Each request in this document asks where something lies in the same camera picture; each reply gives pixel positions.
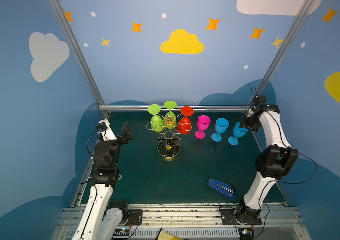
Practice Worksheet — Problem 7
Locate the blue wine glass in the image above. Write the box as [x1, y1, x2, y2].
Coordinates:
[228, 122, 249, 146]
[211, 118, 230, 142]

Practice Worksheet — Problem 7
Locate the green wine glass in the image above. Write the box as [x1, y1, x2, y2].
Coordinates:
[163, 101, 177, 129]
[146, 104, 163, 133]

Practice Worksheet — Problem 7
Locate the gold wire glass rack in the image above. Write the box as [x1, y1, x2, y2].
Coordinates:
[152, 113, 183, 161]

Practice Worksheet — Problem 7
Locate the pink wine glass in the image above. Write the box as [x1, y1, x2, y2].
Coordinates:
[195, 115, 211, 139]

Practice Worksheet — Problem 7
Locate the blue wine glass front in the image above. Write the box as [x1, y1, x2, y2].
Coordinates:
[211, 118, 230, 142]

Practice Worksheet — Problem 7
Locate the green wine glass back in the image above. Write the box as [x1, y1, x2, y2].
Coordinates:
[163, 101, 177, 129]

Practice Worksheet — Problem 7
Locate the red wine glass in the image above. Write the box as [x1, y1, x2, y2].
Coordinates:
[178, 106, 194, 135]

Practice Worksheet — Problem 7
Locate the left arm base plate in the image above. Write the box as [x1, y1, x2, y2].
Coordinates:
[121, 210, 143, 226]

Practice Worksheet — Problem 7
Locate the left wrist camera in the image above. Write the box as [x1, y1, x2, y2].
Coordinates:
[96, 119, 117, 142]

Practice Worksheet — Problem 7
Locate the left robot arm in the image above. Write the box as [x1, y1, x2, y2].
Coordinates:
[72, 120, 133, 240]

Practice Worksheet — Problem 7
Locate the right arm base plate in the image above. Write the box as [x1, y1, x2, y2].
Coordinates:
[219, 209, 263, 225]

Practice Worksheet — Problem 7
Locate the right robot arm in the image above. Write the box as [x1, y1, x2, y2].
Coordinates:
[236, 96, 299, 224]

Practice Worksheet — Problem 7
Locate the blue stapler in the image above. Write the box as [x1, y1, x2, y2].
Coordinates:
[208, 179, 236, 199]

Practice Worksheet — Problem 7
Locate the yellow object at bottom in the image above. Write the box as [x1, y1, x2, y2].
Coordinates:
[155, 229, 183, 240]

